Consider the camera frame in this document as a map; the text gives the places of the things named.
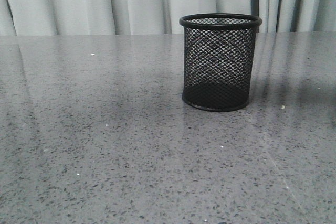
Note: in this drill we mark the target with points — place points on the pale grey curtain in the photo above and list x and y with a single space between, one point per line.
140 17

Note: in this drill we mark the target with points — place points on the black mesh pen cup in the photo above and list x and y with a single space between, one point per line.
218 60

